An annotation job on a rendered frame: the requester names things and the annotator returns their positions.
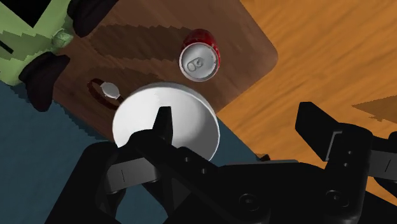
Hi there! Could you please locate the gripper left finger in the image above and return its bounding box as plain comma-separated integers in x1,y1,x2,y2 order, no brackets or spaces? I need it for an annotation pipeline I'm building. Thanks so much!
45,106,238,224

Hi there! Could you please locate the white bowl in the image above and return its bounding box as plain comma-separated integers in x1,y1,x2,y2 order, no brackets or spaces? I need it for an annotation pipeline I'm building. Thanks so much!
112,81,221,162

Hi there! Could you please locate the brown wooden table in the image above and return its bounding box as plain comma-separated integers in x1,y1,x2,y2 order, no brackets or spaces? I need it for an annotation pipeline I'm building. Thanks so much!
51,0,279,144

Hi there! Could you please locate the wristwatch with dark red strap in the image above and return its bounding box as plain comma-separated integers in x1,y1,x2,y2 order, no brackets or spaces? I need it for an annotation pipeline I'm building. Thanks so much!
87,78,122,110

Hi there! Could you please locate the red drink can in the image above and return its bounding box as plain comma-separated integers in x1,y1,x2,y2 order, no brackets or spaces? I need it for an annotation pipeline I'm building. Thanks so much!
179,28,221,83

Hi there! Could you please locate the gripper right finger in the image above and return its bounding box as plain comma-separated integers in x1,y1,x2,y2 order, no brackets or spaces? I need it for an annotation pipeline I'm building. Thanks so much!
294,101,397,224

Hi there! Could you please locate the dark blue rug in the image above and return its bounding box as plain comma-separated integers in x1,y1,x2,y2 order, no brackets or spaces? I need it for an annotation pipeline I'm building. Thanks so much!
0,81,270,224

